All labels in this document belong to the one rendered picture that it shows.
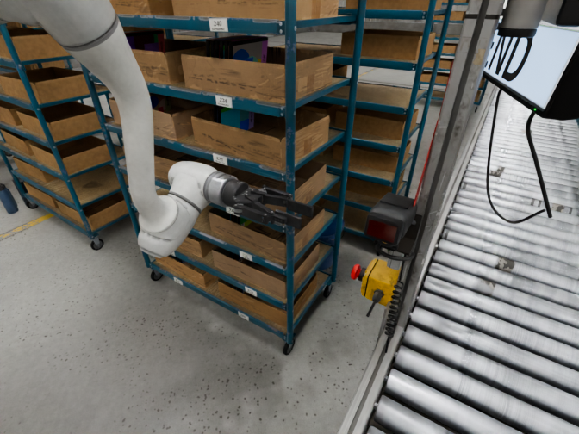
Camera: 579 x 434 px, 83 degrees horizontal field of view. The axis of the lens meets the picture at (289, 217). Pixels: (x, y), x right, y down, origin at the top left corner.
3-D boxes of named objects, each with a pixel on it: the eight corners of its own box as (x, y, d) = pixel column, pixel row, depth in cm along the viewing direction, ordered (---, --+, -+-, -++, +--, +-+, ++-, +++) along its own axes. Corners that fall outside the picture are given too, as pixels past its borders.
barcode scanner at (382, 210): (355, 261, 59) (365, 208, 54) (376, 234, 68) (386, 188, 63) (391, 274, 56) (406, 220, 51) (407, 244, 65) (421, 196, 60)
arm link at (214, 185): (224, 165, 92) (240, 170, 89) (227, 194, 97) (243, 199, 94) (201, 178, 85) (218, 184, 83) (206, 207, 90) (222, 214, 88)
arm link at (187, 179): (233, 182, 97) (208, 219, 93) (195, 170, 104) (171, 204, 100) (215, 160, 88) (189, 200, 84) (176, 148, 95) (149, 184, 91)
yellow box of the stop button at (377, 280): (364, 275, 82) (368, 253, 78) (398, 288, 79) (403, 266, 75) (340, 315, 72) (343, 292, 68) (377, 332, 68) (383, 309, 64)
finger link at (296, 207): (287, 209, 84) (289, 208, 84) (311, 218, 81) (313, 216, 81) (287, 200, 82) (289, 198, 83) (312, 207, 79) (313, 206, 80)
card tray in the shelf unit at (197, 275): (155, 260, 186) (151, 246, 181) (195, 233, 208) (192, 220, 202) (205, 289, 168) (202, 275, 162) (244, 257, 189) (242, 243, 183)
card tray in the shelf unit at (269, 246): (209, 230, 143) (207, 211, 138) (253, 201, 164) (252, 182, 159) (285, 264, 125) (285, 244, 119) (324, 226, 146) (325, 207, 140)
